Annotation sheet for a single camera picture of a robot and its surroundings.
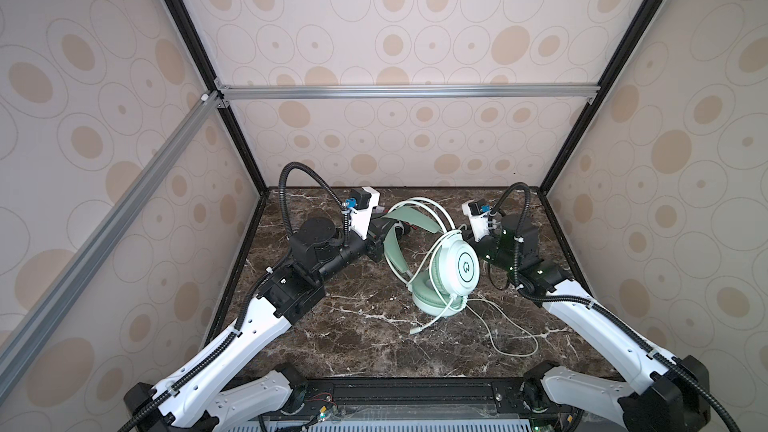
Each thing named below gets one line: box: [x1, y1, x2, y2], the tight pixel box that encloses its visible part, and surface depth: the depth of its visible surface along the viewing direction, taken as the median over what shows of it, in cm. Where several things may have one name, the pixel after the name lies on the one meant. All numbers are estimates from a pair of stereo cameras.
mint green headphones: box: [383, 198, 480, 317], surface depth 53 cm
